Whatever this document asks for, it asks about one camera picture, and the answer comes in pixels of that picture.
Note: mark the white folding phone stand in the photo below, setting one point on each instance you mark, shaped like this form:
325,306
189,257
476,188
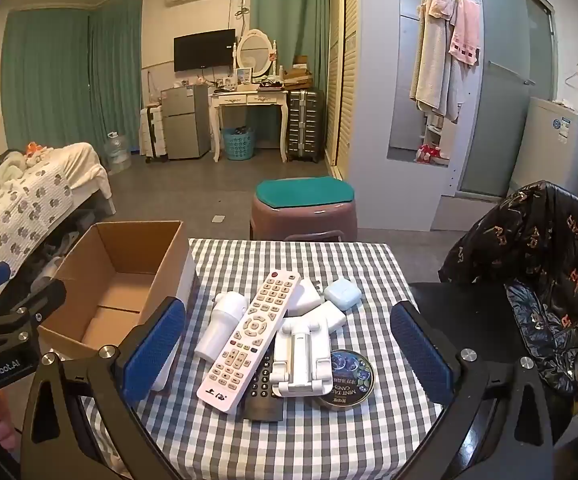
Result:
299,355

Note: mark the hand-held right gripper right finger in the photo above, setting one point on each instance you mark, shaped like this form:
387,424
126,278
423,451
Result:
421,355

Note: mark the pink hanging towel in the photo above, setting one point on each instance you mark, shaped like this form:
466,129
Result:
466,35

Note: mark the blue plastic basket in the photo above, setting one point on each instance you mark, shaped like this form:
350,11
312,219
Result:
238,144

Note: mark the round blue candy tin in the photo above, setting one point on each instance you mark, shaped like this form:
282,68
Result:
349,375

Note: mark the white remote control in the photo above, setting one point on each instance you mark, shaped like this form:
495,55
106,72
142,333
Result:
249,340

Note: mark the cream louvered door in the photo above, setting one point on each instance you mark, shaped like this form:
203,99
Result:
349,60

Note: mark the black remote control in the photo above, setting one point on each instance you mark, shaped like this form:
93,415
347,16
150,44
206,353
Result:
261,400

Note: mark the white charger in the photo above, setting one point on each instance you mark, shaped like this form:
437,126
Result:
305,297
326,317

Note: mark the light pink cloth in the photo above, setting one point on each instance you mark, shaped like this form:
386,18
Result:
441,2

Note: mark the white cup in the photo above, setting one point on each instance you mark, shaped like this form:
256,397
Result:
219,330

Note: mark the frosted glass door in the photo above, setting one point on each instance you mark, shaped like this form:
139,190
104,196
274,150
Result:
504,85

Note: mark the brown cardboard box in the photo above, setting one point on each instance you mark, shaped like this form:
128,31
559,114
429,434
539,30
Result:
119,255

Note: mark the person's left hand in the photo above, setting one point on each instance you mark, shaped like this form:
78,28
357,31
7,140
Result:
1,425

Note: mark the oval white mirror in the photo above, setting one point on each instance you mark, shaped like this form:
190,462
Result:
256,52

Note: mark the tall wall mirror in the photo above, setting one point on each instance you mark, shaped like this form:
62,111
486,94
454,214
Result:
404,85

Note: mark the orange toy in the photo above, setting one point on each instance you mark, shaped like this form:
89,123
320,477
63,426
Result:
38,148

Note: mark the black printed jacket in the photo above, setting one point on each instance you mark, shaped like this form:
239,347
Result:
544,240

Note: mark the bed with cream sheet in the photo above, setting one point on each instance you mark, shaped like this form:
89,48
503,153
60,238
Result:
81,160

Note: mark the white washing machine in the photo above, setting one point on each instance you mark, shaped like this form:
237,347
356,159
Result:
549,145

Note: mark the pink plastic stool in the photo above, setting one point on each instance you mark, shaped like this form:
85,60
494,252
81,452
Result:
314,235
304,220

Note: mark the green seat cushion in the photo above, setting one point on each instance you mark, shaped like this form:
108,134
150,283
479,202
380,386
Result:
304,192

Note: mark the beige hanging towel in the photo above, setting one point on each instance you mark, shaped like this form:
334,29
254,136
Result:
434,70

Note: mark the white dressing table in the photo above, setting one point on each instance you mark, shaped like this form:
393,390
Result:
249,97

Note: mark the white suitcase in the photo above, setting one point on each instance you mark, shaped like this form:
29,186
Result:
151,135

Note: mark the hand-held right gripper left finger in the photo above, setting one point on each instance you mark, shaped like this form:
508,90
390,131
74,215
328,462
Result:
151,350

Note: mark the dark ribbed suitcase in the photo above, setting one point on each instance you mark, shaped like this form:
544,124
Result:
305,125

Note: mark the grey checkered tablecloth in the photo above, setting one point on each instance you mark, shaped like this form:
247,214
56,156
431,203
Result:
319,450

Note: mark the stacked cardboard boxes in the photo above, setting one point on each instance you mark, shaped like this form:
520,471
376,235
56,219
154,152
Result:
299,72

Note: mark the clear water jug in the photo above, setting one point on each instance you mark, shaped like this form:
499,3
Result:
117,152

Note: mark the pile of clothes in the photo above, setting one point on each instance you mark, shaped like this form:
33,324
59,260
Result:
54,250

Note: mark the red white packets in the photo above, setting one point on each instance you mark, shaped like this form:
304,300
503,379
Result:
429,154

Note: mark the white printed blanket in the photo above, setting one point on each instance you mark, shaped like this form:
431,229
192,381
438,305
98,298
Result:
29,200

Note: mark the black television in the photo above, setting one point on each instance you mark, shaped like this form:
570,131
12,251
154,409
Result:
204,50

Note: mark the light blue earbud case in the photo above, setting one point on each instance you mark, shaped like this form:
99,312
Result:
341,295

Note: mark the small grey fridge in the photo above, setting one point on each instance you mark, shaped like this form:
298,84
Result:
186,125

